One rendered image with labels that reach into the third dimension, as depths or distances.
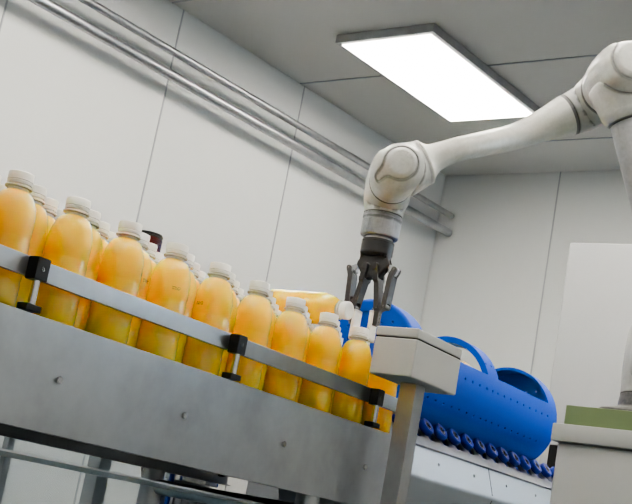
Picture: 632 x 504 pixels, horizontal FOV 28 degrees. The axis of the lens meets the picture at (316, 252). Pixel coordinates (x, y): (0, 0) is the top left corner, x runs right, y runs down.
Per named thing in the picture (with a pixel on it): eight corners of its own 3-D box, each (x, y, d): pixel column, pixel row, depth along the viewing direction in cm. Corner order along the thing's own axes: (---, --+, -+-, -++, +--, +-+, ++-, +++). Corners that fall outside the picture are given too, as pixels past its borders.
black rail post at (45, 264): (40, 313, 182) (53, 261, 184) (25, 308, 180) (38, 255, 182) (30, 313, 184) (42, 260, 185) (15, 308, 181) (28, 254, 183)
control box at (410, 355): (455, 395, 266) (463, 348, 269) (411, 377, 250) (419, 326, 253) (414, 391, 272) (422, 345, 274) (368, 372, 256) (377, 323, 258)
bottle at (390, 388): (379, 431, 268) (394, 346, 272) (351, 427, 272) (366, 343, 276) (395, 436, 274) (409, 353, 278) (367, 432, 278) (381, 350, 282)
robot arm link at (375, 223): (375, 221, 294) (371, 246, 292) (356, 209, 287) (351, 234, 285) (409, 222, 289) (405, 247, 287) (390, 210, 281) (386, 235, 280)
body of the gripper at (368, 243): (402, 244, 287) (396, 284, 285) (371, 244, 292) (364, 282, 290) (386, 235, 281) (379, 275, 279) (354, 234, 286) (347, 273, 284)
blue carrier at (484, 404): (557, 467, 357) (558, 369, 366) (412, 413, 288) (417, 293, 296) (466, 468, 372) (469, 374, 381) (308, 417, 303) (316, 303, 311)
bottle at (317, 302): (260, 295, 274) (331, 301, 264) (278, 283, 279) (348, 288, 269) (265, 325, 276) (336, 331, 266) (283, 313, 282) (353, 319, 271)
